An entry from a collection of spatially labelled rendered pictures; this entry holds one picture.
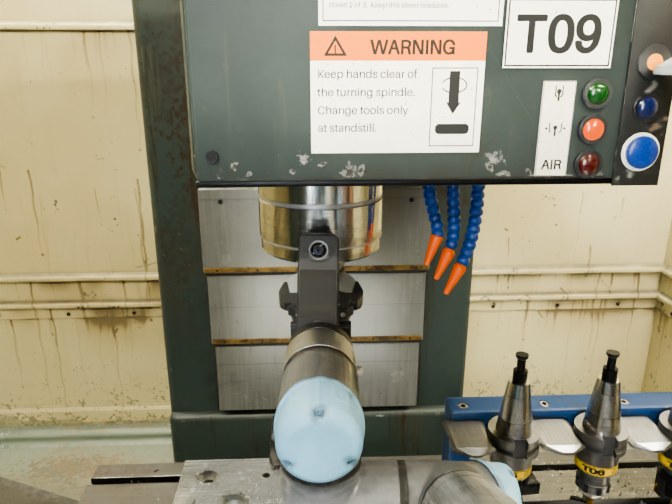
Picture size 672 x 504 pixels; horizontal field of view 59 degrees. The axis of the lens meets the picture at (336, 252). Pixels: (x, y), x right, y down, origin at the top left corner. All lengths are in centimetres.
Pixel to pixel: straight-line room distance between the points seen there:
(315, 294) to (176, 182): 68
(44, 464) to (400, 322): 112
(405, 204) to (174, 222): 48
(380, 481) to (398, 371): 81
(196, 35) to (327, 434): 35
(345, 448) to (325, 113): 29
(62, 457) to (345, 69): 160
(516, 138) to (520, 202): 114
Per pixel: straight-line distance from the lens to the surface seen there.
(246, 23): 55
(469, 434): 79
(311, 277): 65
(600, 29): 60
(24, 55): 172
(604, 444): 81
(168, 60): 125
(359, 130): 55
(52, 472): 191
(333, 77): 55
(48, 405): 201
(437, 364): 142
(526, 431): 78
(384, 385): 139
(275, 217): 72
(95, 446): 196
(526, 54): 58
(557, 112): 59
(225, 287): 128
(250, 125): 55
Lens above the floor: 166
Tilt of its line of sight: 18 degrees down
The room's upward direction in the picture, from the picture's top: straight up
